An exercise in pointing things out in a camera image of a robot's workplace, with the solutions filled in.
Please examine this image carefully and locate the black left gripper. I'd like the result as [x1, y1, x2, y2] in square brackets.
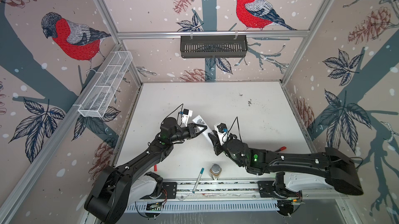
[169, 123, 207, 144]

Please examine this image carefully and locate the white remote control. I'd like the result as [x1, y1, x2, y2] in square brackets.
[192, 115, 213, 146]

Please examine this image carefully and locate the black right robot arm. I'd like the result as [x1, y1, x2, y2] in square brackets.
[208, 131, 364, 196]

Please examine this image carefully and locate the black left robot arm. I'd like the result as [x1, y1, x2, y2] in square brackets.
[84, 117, 207, 224]

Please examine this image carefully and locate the silver metal binder clip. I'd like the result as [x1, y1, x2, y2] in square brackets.
[209, 163, 222, 180]

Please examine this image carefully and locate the teal capped marker pen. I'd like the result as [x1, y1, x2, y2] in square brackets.
[192, 168, 204, 193]

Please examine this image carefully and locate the red black marker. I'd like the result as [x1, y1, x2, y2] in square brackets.
[275, 146, 286, 152]

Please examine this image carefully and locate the black hanging plastic basket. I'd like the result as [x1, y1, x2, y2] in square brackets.
[180, 35, 248, 59]

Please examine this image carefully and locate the aluminium top crossbar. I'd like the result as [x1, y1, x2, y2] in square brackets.
[116, 30, 310, 40]

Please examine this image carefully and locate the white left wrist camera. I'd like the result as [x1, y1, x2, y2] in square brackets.
[180, 109, 193, 127]

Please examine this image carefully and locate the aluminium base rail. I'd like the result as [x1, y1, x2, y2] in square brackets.
[124, 178, 348, 214]

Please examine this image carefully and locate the white wire mesh basket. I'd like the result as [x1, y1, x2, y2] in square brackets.
[78, 51, 133, 118]

